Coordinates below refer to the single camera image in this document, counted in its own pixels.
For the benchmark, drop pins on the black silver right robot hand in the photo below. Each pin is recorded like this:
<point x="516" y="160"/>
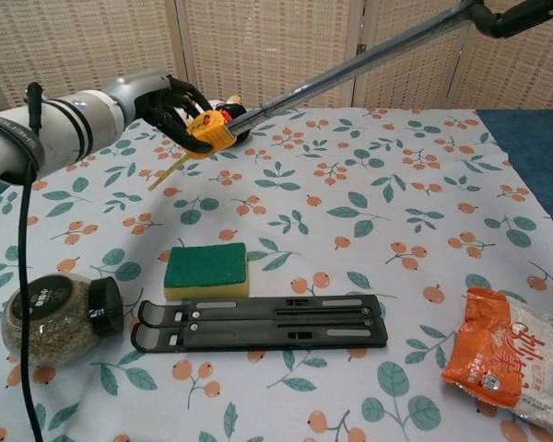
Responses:
<point x="511" y="18"/>

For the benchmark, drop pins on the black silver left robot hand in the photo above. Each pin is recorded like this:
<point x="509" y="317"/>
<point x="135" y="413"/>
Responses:
<point x="143" y="94"/>

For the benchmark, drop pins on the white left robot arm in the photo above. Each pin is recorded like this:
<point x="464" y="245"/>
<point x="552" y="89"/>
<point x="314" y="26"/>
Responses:
<point x="64" y="129"/>

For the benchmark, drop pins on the plush doll with black head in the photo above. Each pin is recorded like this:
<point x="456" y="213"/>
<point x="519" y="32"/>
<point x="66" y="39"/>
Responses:
<point x="239" y="112"/>

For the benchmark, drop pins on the woven folding screen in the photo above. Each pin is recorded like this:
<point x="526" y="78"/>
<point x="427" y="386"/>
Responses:
<point x="267" y="46"/>

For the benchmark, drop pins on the green yellow sponge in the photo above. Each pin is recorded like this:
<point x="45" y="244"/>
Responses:
<point x="205" y="267"/>

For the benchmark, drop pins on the glass jar with black lid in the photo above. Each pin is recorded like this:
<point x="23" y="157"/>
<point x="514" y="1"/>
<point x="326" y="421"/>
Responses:
<point x="64" y="317"/>

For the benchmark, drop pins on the floral print tablecloth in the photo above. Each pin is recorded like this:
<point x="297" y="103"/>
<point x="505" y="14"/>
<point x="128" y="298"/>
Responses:
<point x="350" y="230"/>

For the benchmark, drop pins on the black folding stand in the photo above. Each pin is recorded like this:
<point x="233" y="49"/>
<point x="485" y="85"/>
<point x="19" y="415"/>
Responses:
<point x="258" y="329"/>

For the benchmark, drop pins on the orange white food packet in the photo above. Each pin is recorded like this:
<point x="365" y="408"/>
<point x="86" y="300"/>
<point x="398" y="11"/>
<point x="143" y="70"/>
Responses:
<point x="488" y="350"/>

